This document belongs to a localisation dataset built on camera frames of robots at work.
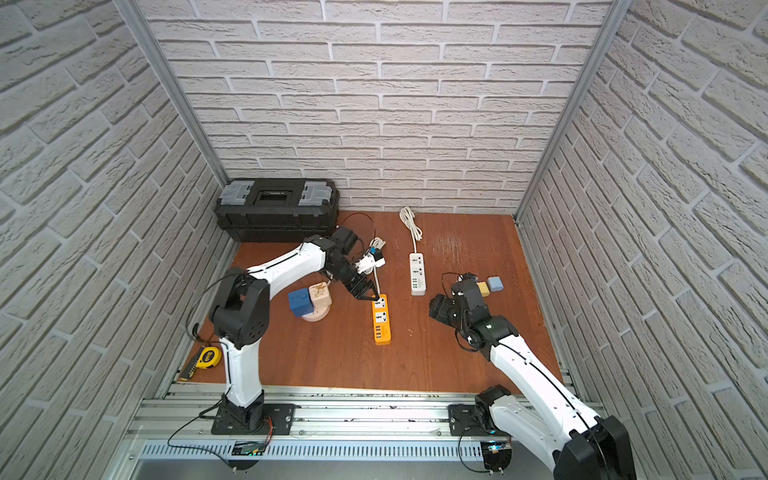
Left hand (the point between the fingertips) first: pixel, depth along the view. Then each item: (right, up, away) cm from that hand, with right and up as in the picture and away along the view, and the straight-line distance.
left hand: (375, 288), depth 89 cm
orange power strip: (+2, -10, 0) cm, 10 cm away
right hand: (+20, -4, -6) cm, 21 cm away
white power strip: (+14, +3, +11) cm, 18 cm away
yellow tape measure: (-47, -18, -7) cm, 51 cm away
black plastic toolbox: (-33, +25, +9) cm, 43 cm away
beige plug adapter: (-16, -2, -2) cm, 17 cm away
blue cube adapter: (-22, -4, -2) cm, 23 cm away
